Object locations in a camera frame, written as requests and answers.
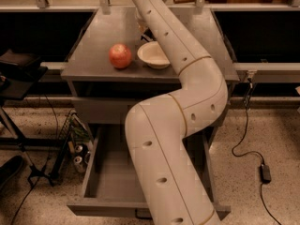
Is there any silver can upper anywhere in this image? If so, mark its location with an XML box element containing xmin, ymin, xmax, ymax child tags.
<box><xmin>75</xmin><ymin>144</ymin><xmax>83</xmax><ymax>155</ymax></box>

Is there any black power adapter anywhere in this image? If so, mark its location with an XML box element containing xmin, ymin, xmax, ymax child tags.
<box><xmin>260</xmin><ymin>164</ymin><xmax>272</xmax><ymax>184</ymax></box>

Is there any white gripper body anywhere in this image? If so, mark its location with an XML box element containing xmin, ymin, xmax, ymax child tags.
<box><xmin>135</xmin><ymin>10</ymin><xmax>147</xmax><ymax>29</ymax></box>

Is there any black power cable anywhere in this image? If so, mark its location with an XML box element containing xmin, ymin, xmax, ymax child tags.
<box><xmin>231</xmin><ymin>78</ymin><xmax>283</xmax><ymax>225</ymax></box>

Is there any silver can lower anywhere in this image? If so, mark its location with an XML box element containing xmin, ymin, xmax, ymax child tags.
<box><xmin>73</xmin><ymin>156</ymin><xmax>85</xmax><ymax>173</ymax></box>

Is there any silver can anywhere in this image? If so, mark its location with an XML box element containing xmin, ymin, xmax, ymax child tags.
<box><xmin>75</xmin><ymin>144</ymin><xmax>83</xmax><ymax>155</ymax></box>
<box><xmin>73</xmin><ymin>156</ymin><xmax>85</xmax><ymax>173</ymax></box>

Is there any black tripod stand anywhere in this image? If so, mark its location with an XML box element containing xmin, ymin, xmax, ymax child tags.
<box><xmin>0</xmin><ymin>67</ymin><xmax>54</xmax><ymax>188</ymax></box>

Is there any black shoe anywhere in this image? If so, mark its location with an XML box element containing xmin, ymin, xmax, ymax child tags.
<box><xmin>0</xmin><ymin>156</ymin><xmax>23</xmax><ymax>190</ymax></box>

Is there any red apple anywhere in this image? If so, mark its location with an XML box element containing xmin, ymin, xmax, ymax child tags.
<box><xmin>109</xmin><ymin>43</ymin><xmax>132</xmax><ymax>69</ymax></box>

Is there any wire basket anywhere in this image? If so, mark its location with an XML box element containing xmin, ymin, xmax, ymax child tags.
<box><xmin>50</xmin><ymin>110</ymin><xmax>93</xmax><ymax>179</ymax></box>

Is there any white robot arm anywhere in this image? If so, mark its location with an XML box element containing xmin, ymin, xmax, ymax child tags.
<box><xmin>125</xmin><ymin>0</ymin><xmax>228</xmax><ymax>225</ymax></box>

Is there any grey drawer cabinet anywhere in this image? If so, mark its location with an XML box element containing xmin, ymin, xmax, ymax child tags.
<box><xmin>60</xmin><ymin>6</ymin><xmax>240</xmax><ymax>148</ymax></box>

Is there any wooden stick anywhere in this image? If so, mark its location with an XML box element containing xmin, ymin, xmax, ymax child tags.
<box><xmin>173</xmin><ymin>0</ymin><xmax>207</xmax><ymax>4</ymax></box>

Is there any grey open bottom drawer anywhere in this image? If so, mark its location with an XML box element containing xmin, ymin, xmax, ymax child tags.
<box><xmin>67</xmin><ymin>125</ymin><xmax>231</xmax><ymax>219</ymax></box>

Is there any dark blue rxbar wrapper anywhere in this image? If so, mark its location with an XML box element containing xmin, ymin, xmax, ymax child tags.
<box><xmin>141</xmin><ymin>28</ymin><xmax>156</xmax><ymax>42</ymax></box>

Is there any white bowl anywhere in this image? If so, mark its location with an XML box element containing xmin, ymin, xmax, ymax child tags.
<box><xmin>137</xmin><ymin>41</ymin><xmax>170</xmax><ymax>69</ymax></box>

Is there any black device on tripod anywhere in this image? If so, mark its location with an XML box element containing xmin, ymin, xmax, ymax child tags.
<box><xmin>0</xmin><ymin>50</ymin><xmax>41</xmax><ymax>82</ymax></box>

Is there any grey closed drawer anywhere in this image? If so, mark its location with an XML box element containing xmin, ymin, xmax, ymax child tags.
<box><xmin>72</xmin><ymin>97</ymin><xmax>137</xmax><ymax>124</ymax></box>

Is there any black drawer handle bottom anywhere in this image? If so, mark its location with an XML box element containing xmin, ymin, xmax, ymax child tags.
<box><xmin>135</xmin><ymin>208</ymin><xmax>152</xmax><ymax>220</ymax></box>

